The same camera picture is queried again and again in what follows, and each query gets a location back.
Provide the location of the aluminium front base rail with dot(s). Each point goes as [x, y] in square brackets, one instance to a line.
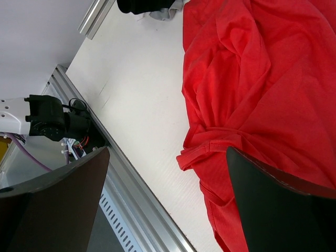
[148, 221]

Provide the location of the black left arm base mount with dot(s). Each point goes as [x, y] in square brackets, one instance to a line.
[93, 140]

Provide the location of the red tank top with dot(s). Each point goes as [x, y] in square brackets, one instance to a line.
[258, 76]

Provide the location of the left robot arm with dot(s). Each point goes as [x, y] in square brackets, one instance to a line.
[43, 116]

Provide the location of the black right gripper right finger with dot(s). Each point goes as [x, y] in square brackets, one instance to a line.
[279, 211]

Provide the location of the white slotted cable duct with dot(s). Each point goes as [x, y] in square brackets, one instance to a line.
[117, 224]

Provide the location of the black tank top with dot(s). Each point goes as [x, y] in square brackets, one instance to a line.
[143, 6]

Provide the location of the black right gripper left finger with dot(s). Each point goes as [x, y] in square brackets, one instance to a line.
[55, 211]

